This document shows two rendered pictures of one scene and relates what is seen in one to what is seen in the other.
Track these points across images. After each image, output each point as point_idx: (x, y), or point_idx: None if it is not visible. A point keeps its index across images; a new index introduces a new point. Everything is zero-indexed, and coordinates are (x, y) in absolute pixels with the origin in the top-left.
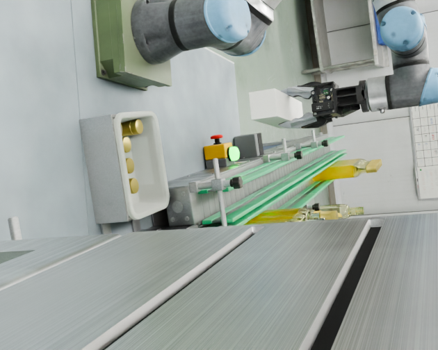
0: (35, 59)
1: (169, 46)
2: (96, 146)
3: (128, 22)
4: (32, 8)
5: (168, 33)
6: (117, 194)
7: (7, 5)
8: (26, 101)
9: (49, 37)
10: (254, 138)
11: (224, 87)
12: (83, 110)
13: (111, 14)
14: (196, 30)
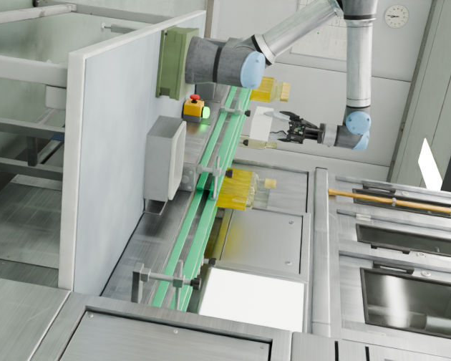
0: (139, 109)
1: (207, 81)
2: (155, 154)
3: (185, 63)
4: (142, 74)
5: (210, 75)
6: (164, 185)
7: (136, 84)
8: (134, 141)
9: (144, 89)
10: (213, 87)
11: None
12: (148, 126)
13: (175, 57)
14: (230, 80)
